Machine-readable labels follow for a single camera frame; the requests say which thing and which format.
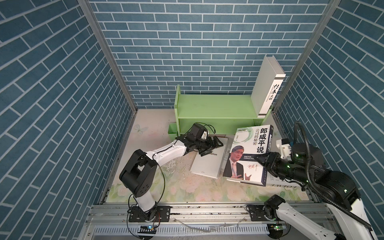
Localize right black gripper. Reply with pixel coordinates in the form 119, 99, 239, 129
252, 148, 311, 184

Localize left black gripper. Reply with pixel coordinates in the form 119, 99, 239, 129
193, 135, 224, 156

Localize white La Dame aux camelias book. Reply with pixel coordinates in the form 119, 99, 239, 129
190, 137, 229, 179

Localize Chinese book with man portrait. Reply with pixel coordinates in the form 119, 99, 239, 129
223, 125, 274, 187

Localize large white black-spine book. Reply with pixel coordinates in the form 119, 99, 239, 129
251, 56, 286, 119

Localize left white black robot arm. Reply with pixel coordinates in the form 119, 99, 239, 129
119, 123, 224, 222

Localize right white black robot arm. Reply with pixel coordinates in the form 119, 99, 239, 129
256, 141, 378, 240

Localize white Loewe Foundation Craft Prize book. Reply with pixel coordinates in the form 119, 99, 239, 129
266, 174, 301, 189

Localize green two-tier shelf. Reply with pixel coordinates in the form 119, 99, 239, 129
174, 85, 272, 136

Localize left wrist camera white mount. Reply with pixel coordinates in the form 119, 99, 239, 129
200, 131, 208, 141

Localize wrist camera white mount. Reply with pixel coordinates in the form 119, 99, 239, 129
200, 131, 208, 141
276, 138, 292, 160

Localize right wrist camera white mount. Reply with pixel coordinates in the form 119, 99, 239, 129
276, 138, 292, 160

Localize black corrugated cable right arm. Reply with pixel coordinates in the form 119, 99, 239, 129
293, 121, 374, 232

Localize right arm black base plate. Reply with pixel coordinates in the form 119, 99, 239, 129
246, 205, 269, 222

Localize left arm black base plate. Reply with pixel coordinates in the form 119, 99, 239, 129
128, 206, 171, 223

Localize aluminium mounting rail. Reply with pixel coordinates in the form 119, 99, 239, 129
85, 202, 334, 226

